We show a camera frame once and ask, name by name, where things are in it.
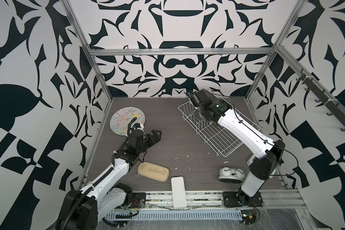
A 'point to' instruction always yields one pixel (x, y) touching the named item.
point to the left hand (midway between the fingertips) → (157, 132)
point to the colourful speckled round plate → (121, 116)
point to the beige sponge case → (153, 171)
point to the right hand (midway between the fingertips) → (203, 104)
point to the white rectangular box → (178, 192)
